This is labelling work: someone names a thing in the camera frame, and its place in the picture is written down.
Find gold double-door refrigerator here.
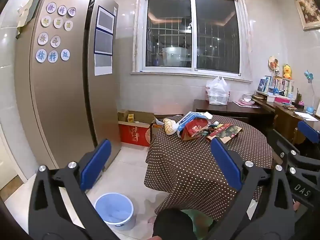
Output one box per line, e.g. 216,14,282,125
14,0,123,171

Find yellow duck toy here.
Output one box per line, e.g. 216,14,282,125
282,64,293,79

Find blue pinwheel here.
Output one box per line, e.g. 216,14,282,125
303,70,315,108

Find person's leg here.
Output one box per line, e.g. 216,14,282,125
149,207,218,240

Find light blue trash bin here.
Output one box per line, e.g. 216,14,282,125
94,193,137,231

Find brown polka-dot tablecloth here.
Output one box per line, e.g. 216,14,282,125
144,115,275,222

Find white-framed sliding window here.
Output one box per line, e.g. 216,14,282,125
136,0,248,78

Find blue-bordered grey printed sheet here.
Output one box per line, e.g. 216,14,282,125
96,5,115,34
94,29,114,55

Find group of round fridge magnets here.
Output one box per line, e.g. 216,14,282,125
35,2,77,63

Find cream foam fruit net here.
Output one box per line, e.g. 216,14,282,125
163,118,185,136

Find red and green flat box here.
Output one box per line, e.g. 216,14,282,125
205,124,243,143

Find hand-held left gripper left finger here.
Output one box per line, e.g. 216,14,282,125
28,139,113,240

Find dark wooden desk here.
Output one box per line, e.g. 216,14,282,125
251,93,320,144

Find red snack packet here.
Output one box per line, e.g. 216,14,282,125
180,119,210,141

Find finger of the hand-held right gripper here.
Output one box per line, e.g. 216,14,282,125
271,129,320,178
297,120,320,146

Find white plastic bag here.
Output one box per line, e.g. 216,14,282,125
205,76,231,105

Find round paper wall decoration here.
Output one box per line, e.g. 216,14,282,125
268,56,279,71

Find gold-framed flower picture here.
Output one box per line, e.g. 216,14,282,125
293,0,320,32

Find row of books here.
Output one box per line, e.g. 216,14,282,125
257,75,294,98

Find brown printed cardboard box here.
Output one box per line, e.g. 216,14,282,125
151,114,185,141

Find white-bordered grey printed sheet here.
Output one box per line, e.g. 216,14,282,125
94,53,113,77

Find red cardboard box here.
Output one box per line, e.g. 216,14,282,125
117,109,157,147

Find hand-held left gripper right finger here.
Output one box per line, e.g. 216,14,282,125
207,137,298,240

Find white paper sheets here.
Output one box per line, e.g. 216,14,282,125
293,111,320,122

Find pale hanging bag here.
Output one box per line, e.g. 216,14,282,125
16,0,34,39

